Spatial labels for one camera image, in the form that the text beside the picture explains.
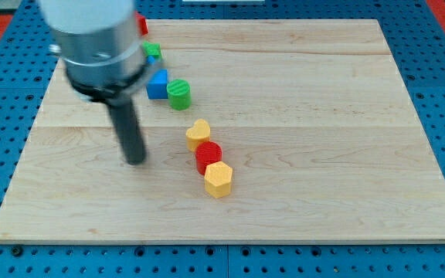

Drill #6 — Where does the red star block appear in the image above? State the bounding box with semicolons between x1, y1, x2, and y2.
135;12;148;36

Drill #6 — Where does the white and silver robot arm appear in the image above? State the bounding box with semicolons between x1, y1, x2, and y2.
38;0;162;105

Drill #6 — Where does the light wooden board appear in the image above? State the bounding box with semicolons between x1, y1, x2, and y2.
0;19;445;245

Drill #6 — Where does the green star block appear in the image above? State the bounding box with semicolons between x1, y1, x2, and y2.
142;41;162;59

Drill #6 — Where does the red cylinder block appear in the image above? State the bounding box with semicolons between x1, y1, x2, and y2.
195;141;223;175

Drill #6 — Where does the yellow heart block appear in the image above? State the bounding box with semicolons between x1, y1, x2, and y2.
185;119;211;152

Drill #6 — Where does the yellow hexagon block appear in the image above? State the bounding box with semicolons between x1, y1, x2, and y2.
204;161;233;198

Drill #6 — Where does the green cylinder block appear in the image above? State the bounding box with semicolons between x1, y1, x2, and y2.
166;79;192;110

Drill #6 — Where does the blue triangle block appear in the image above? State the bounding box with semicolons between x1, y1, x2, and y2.
146;69;168;100

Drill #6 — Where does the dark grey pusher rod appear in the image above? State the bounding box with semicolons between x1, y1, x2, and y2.
107;97;147;165

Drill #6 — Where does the small blue block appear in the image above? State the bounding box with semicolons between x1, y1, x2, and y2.
147;56;156;64

